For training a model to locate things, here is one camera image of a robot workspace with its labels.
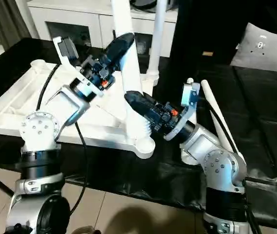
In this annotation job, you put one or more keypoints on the white plastic table top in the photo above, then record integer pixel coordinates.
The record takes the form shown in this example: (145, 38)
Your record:
(21, 107)

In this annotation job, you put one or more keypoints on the black work mat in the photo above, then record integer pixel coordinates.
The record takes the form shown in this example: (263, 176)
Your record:
(269, 122)

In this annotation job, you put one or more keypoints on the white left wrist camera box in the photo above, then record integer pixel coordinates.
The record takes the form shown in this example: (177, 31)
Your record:
(65, 51)

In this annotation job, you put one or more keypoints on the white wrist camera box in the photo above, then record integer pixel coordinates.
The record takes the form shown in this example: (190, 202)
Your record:
(65, 51)
(190, 97)

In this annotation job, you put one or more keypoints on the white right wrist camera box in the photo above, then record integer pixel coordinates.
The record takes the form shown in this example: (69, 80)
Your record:
(190, 97)

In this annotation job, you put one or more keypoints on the small yellow tag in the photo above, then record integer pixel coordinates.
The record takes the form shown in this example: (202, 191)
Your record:
(207, 53)

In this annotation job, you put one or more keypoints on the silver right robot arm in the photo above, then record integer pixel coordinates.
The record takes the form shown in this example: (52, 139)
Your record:
(216, 170)

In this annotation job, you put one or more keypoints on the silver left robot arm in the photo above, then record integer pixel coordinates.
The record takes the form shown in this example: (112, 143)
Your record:
(43, 141)

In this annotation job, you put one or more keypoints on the white cabinet with glass doors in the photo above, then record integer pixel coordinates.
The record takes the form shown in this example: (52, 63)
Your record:
(89, 17)

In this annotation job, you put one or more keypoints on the grey black bag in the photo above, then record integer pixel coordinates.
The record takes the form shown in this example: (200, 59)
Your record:
(150, 4)

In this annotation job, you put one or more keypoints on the grey curtain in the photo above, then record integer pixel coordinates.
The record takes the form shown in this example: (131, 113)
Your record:
(7, 22)

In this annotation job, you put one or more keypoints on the grey pillow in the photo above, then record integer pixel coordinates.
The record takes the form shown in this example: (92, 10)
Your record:
(267, 48)

